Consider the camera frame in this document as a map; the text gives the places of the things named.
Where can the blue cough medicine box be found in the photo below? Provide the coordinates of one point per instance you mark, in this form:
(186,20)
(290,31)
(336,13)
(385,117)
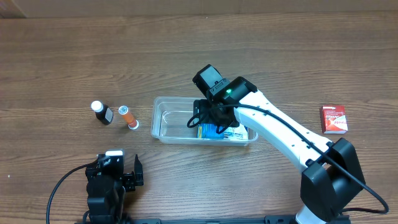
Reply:
(208,131)

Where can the dark syrup bottle white cap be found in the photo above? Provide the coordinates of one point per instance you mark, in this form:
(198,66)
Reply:
(102,112)

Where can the orange tablet tube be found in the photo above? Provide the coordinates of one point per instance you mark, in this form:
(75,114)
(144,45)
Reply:
(129,118)

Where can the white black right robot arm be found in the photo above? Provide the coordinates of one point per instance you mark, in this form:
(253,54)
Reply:
(331,172)

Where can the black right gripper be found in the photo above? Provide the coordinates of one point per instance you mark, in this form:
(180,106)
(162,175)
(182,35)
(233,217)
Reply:
(203,109)

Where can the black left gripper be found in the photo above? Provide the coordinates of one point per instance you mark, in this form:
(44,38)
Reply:
(125,179)

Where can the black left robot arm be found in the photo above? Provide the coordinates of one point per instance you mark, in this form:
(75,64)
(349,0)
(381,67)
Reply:
(108,185)

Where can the white blue Hansaplast box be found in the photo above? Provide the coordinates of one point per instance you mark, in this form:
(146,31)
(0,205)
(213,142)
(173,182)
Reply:
(236,134)

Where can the clear plastic container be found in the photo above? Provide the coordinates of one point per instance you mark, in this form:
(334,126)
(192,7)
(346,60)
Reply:
(169,124)

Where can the red white medicine box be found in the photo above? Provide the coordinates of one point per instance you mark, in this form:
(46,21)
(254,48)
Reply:
(333,119)

